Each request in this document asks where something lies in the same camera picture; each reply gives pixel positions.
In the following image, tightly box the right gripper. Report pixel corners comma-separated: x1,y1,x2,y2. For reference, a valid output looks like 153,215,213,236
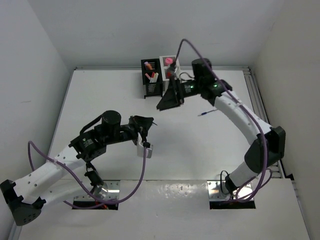
157,75,203,111

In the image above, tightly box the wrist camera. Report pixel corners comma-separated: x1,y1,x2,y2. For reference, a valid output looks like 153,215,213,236
168,61,179,79
136,133,153,159

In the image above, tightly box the pink purple eraser block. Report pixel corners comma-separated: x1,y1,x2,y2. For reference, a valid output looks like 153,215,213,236
163,57,174,67

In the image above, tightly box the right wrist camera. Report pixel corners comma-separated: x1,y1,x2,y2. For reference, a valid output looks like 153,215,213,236
168,61,179,79

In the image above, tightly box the black slotted pen holder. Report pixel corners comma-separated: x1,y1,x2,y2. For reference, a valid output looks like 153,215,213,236
141,58,163,98

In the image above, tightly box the red cap white marker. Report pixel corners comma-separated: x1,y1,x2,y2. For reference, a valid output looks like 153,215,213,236
149,72,156,83

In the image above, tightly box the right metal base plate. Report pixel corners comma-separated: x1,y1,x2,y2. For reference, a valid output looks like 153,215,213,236
207,180,253,202

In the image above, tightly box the red grip gel pen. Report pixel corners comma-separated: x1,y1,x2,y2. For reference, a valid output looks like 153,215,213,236
167,62,176,79

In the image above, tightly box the blue ballpoint pen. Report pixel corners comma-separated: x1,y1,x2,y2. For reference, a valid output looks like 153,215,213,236
197,108,217,117

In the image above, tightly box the white slotted pen holder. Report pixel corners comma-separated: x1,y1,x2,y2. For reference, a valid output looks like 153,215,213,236
159,55,181,94

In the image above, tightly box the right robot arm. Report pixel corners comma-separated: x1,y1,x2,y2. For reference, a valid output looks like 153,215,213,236
156,58,286,195

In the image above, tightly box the orange cap highlighter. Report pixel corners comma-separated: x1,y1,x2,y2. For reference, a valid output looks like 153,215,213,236
144,61,153,71

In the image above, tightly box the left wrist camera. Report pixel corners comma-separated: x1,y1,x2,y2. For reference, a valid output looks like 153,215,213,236
136,133,153,159

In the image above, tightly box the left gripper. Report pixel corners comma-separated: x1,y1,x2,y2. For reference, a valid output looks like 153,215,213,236
104,115,154,147

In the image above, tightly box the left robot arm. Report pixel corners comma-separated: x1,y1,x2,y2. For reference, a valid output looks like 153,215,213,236
0,110,154,226

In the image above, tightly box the metal base plate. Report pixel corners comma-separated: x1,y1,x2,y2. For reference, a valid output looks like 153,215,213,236
92,181,120,201
207,180,253,202

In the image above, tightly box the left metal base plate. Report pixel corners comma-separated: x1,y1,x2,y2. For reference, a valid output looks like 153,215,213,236
92,181,120,201

